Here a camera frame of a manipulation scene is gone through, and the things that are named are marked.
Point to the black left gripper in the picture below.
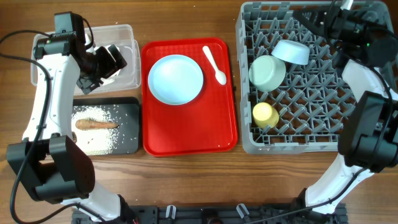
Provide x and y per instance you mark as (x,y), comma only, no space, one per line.
(110,67)

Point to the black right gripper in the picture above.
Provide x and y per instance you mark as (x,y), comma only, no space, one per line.
(321,28)

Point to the light blue bowl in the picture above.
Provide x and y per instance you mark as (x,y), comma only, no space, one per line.
(292,52)

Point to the brown bread stick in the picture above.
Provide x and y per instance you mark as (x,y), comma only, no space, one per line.
(88,124)

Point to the mint green bowl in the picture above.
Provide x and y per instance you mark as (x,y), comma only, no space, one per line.
(267,73)

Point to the yellow plastic cup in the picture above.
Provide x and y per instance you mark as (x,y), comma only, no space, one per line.
(265,115)

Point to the white plastic spoon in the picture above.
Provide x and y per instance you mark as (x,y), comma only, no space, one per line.
(219,75)

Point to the white napkin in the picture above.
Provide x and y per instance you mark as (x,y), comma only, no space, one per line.
(109,79)

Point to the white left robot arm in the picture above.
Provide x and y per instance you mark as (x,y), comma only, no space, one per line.
(47,162)

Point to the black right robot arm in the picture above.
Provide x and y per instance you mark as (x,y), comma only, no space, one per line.
(368,142)

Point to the clear plastic waste bin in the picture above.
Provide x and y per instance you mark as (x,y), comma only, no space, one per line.
(122,36)

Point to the black waste tray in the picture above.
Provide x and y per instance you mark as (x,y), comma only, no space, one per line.
(127,124)

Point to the grey plastic dishwasher rack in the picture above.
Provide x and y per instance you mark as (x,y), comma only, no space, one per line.
(313,101)

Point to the pile of white rice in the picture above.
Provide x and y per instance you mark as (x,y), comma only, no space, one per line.
(96,137)

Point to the light blue plate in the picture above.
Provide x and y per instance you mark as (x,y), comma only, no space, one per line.
(175,80)

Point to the red plastic tray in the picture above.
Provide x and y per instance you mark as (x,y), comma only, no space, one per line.
(204,125)

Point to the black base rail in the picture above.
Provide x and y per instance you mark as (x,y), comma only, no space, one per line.
(237,214)

